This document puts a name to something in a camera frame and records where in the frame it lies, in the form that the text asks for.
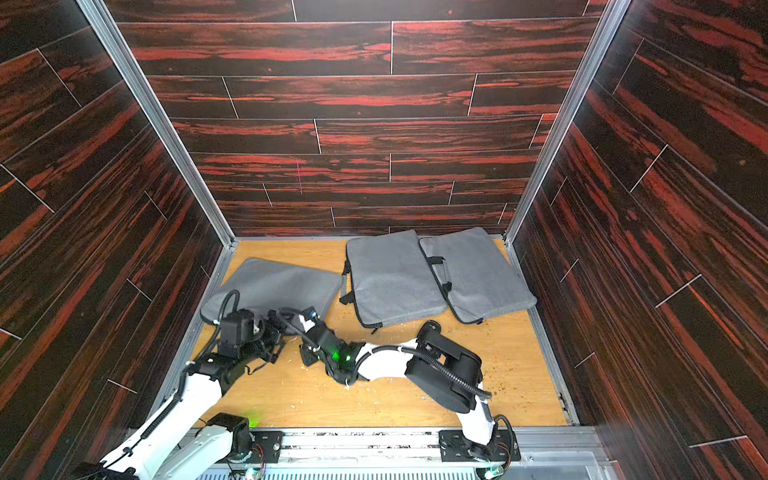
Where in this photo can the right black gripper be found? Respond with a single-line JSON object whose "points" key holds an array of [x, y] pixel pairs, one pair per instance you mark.
{"points": [[309, 339]]}

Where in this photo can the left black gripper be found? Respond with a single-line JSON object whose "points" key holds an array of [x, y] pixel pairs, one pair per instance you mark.
{"points": [[274, 332]]}

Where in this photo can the grey laptop bag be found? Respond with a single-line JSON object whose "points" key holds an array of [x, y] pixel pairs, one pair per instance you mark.
{"points": [[268, 285], [391, 281], [474, 277]]}

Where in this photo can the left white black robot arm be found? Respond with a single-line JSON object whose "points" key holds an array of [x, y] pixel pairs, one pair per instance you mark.
{"points": [[154, 451]]}

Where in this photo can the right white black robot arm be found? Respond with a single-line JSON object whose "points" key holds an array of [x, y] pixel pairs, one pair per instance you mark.
{"points": [[448, 373]]}

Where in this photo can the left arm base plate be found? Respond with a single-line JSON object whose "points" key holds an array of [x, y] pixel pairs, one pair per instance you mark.
{"points": [[255, 447]]}

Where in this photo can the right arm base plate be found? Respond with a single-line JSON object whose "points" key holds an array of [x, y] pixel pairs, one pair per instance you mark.
{"points": [[454, 447]]}

